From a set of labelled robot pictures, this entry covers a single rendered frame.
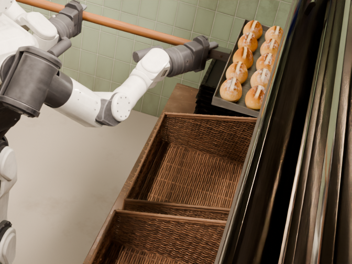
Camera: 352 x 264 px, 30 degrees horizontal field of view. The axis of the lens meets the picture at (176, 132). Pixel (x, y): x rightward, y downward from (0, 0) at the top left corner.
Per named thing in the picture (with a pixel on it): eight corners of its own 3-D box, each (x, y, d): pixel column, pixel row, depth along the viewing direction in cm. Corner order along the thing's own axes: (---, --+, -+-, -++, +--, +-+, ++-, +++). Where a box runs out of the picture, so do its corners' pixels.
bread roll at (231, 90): (239, 107, 190) (243, 91, 187) (216, 102, 191) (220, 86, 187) (242, 89, 199) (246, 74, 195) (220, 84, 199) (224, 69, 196)
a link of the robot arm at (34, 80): (58, 121, 159) (20, 101, 148) (34, 113, 164) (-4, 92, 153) (78, 78, 161) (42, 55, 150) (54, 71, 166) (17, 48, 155)
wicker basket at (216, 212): (270, 172, 268) (289, 118, 251) (251, 273, 223) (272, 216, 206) (156, 139, 272) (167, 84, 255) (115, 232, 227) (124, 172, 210)
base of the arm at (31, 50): (50, 125, 156) (14, 107, 147) (19, 114, 164) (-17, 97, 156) (76, 68, 158) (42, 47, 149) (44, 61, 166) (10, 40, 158)
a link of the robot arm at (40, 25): (53, 54, 202) (25, 26, 206) (62, 31, 197) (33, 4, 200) (37, 59, 198) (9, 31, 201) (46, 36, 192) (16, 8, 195)
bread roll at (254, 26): (258, 44, 223) (262, 30, 220) (239, 39, 224) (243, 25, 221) (263, 32, 231) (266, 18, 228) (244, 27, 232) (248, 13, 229)
